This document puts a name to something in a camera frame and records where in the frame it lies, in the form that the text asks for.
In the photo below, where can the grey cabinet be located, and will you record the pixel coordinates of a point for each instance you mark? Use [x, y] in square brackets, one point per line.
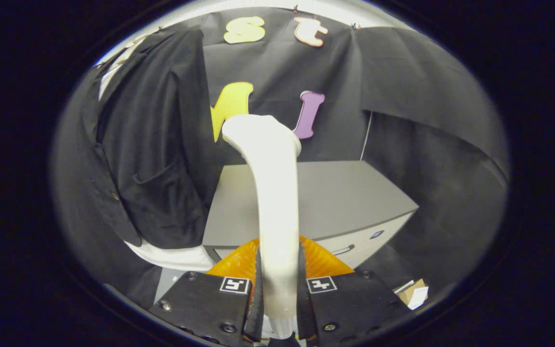
[345, 197]

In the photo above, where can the black suit jacket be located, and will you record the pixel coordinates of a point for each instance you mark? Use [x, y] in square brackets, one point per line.
[162, 144]

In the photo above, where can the white mannequin torso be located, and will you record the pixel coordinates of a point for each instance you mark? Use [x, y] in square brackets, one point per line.
[176, 258]

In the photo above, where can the white garment steamer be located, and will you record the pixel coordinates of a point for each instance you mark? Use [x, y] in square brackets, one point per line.
[277, 202]

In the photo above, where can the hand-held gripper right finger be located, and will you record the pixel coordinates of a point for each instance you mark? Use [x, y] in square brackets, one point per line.
[350, 303]

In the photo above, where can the black backdrop cloth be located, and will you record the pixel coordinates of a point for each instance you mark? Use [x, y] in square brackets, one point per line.
[427, 159]

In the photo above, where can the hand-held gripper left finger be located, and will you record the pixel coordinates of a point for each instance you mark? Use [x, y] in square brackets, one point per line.
[210, 308]

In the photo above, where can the cardboard scrap with paper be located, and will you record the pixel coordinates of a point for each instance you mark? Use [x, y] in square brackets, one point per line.
[415, 291]

